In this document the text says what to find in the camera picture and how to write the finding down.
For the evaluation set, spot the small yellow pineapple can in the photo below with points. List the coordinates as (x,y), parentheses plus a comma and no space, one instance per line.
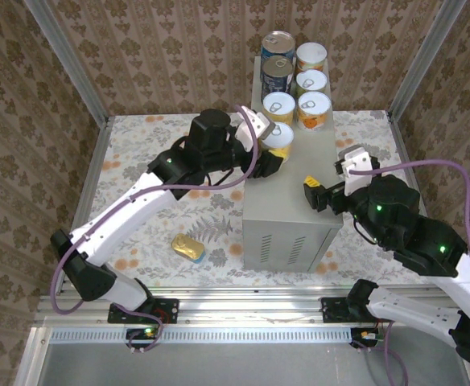
(279,136)
(278,106)

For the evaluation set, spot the small orange fruit label can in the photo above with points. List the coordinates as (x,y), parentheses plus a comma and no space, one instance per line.
(314,112)

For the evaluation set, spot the tall dark navy can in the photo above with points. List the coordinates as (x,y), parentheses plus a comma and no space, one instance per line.
(275,78)

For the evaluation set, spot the small green label can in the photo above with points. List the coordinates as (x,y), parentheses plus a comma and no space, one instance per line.
(310,82)

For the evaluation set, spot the tall blue food can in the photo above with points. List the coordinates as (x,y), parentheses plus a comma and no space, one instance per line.
(277,44)

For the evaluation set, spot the orange can with white lid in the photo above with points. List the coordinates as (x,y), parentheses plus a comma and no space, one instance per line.
(310,56)

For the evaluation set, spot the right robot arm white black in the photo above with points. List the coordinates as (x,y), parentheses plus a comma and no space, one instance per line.
(412,313)

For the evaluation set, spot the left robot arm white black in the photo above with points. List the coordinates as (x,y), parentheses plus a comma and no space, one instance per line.
(126,213)

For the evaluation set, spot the grey metal cabinet counter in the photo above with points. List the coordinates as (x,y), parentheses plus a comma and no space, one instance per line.
(291,193)

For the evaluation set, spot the floral tablecloth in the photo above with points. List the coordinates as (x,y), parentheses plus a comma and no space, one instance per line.
(158,136)

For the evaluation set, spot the gold rectangular sardine tin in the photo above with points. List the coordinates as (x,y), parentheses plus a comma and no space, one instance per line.
(186,247)

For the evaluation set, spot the small electronics board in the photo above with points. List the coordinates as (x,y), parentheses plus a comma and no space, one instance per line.
(146,333)
(365,335)

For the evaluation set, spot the grey metal lower shelf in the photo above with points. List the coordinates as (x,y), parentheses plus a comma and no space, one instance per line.
(239,366)

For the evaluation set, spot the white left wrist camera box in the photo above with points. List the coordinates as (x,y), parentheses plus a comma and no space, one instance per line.
(255,124)

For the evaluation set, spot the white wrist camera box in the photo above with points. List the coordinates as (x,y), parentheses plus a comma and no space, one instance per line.
(357,165)
(255,124)

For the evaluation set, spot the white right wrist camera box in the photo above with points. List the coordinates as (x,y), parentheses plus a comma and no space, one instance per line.
(357,165)

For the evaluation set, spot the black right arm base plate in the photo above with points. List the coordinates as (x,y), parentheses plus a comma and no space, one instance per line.
(331,311)

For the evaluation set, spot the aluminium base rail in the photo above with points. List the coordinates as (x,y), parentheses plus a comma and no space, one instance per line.
(251,309)

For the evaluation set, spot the aluminium frame post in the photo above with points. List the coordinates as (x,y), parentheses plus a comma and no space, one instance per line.
(70,72)
(420,60)

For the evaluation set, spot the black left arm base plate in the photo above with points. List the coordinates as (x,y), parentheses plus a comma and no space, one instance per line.
(170,309)

